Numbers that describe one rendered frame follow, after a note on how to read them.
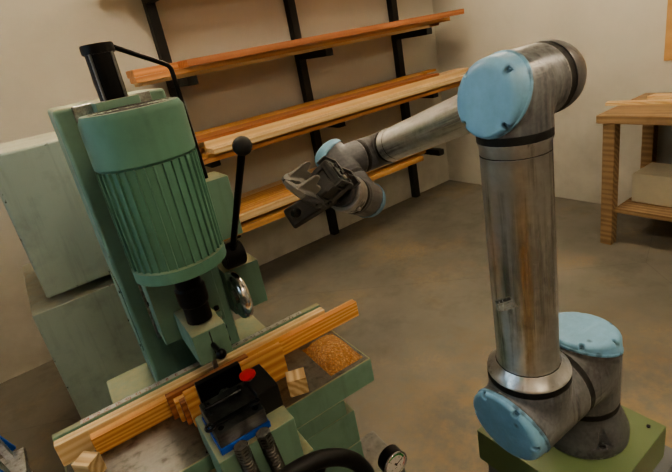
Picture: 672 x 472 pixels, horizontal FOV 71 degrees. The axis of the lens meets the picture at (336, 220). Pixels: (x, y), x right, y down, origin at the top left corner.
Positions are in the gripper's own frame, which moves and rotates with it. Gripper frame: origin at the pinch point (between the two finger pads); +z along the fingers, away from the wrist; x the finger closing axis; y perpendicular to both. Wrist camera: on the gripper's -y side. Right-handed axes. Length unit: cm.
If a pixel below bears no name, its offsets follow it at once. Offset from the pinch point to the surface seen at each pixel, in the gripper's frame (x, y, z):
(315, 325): 19.3, -23.5, -23.4
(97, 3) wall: -229, -74, -87
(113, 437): 20, -54, 12
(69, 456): 19, -60, 17
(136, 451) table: 25, -51, 10
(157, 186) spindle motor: -4.6, -10.7, 20.4
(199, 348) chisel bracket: 15.3, -32.6, 4.1
